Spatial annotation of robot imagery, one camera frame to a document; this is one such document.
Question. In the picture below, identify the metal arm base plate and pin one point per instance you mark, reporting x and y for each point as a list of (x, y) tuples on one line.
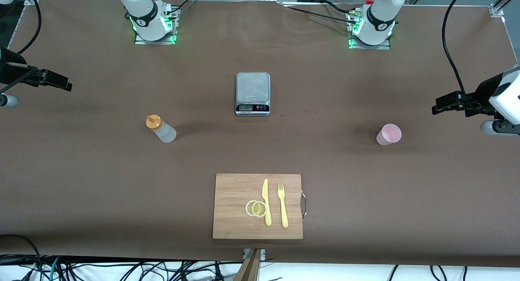
[(156, 40), (380, 46)]

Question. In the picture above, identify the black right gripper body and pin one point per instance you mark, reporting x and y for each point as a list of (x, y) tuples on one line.
[(9, 71)]

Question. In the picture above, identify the translucent sauce bottle orange cap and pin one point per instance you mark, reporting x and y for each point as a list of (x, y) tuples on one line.
[(164, 132)]

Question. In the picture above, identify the small metal post bracket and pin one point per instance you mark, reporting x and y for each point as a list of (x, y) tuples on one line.
[(263, 253)]

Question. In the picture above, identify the pink plastic cup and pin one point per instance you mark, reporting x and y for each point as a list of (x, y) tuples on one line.
[(388, 135)]

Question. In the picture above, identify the yellow plastic knife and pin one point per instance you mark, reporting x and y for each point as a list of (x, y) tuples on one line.
[(267, 210)]

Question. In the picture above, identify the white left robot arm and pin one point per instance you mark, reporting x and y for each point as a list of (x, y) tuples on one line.
[(380, 21)]

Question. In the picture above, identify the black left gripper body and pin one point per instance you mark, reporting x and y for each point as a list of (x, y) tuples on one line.
[(482, 95)]

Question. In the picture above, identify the yellow plastic fork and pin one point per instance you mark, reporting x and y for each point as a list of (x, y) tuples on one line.
[(284, 212)]

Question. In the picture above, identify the lemon slice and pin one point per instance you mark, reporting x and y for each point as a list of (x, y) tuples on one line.
[(248, 208), (259, 209)]

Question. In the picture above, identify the upright camera stand post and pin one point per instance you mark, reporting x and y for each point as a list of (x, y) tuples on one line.
[(248, 269)]

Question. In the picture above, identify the silver digital kitchen scale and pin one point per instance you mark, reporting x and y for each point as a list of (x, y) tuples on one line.
[(252, 92)]

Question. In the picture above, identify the wooden cutting board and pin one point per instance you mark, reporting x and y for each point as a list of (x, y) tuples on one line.
[(233, 208)]

